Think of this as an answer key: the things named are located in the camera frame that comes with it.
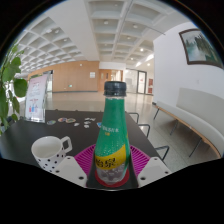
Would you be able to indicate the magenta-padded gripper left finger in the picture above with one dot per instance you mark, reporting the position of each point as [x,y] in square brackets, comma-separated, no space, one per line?
[75,168]

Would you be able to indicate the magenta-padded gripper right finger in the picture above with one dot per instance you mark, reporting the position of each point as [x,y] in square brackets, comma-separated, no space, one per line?
[151,168]

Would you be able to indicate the green plastic drink bottle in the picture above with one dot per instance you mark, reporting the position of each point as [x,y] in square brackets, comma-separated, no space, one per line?
[111,140]

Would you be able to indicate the white polka dot cup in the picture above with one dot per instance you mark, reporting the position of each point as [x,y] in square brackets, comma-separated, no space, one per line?
[48,151]

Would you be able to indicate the colourful round badge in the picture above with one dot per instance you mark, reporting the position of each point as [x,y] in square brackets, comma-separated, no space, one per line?
[70,120]
[62,119]

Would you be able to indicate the blue round badge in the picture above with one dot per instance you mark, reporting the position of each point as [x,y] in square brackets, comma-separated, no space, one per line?
[99,124]

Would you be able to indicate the greenish round badge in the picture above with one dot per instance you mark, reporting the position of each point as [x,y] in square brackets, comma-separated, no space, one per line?
[51,122]

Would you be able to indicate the long white bench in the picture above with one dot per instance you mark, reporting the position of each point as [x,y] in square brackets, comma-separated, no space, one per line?
[200,113]

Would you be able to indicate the clear acrylic sign stand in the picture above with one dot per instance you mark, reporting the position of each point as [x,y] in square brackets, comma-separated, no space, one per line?
[36,98]

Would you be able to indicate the dark framed glass door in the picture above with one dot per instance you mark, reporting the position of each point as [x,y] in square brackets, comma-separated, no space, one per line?
[141,82]

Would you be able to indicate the potted green leafy plant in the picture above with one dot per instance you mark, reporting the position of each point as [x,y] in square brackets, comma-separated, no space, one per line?
[8,86]

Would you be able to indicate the ceiling lights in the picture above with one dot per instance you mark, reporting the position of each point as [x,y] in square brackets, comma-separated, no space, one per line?
[141,49]

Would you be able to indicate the dark framed landscape picture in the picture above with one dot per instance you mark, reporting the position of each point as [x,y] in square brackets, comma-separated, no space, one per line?
[200,48]

